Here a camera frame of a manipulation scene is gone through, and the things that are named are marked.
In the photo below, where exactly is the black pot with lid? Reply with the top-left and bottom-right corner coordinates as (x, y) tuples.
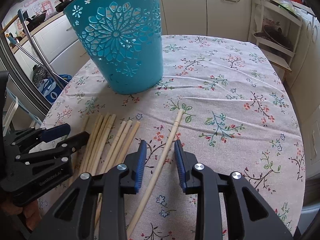
(55, 0), (74, 12)

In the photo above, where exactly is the metal mop handle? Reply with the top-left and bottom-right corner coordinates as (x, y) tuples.
(17, 9), (68, 89)

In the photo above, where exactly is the white kitchen trolley rack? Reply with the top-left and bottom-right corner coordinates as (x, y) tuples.
(248, 0), (303, 74)

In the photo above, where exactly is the floral tablecloth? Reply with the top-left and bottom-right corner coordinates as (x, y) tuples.
(42, 35), (305, 232)

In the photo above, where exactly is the black wok on stove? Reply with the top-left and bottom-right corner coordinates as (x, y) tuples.
(26, 10), (47, 31)

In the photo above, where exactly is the person's left hand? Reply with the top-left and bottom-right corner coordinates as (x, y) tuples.
(1, 200), (41, 231)

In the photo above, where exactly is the blue white bag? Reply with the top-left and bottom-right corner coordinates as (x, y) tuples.
(38, 77), (62, 105)

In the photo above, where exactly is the teal perforated plastic basket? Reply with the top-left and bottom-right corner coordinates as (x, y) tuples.
(63, 0), (163, 94)

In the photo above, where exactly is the lone wooden chopstick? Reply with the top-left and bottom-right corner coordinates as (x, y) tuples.
(126, 109), (183, 239)

